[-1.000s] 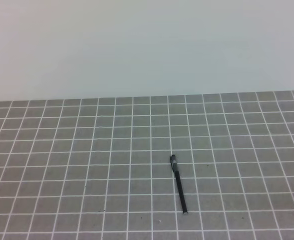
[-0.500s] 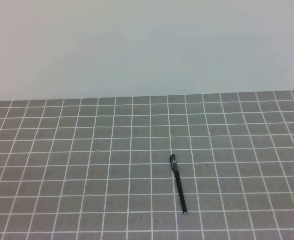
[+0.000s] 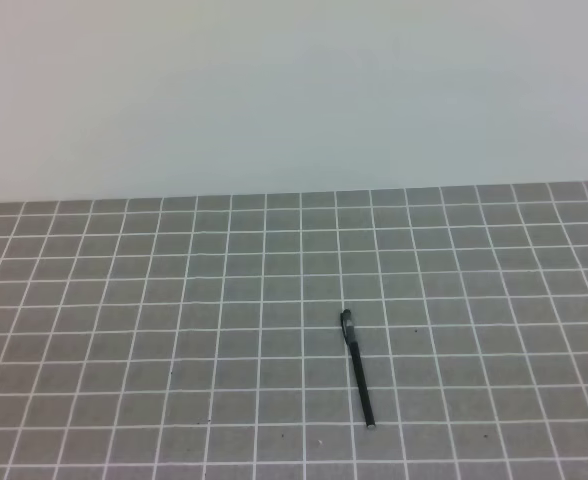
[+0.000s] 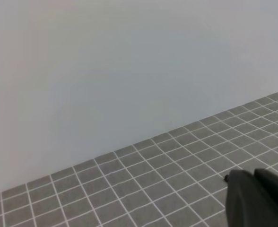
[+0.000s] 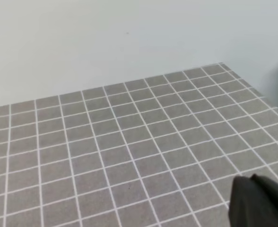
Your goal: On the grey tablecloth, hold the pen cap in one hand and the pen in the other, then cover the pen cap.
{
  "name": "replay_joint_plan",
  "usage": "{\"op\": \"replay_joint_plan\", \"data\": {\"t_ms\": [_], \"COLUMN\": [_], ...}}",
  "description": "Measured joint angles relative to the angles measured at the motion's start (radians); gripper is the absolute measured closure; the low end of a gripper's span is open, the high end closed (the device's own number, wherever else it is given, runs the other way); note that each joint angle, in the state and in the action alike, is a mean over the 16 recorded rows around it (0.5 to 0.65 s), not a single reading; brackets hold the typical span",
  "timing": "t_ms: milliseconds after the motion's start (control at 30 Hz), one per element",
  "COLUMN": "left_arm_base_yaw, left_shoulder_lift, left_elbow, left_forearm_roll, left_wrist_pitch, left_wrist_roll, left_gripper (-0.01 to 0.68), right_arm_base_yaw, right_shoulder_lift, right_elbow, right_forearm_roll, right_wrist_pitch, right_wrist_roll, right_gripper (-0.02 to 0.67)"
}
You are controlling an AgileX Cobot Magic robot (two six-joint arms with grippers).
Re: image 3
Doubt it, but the black pen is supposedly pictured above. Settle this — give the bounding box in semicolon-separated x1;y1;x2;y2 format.
347;340;376;430

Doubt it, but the black clear pen cap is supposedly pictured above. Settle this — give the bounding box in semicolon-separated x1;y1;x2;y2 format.
340;309;357;347

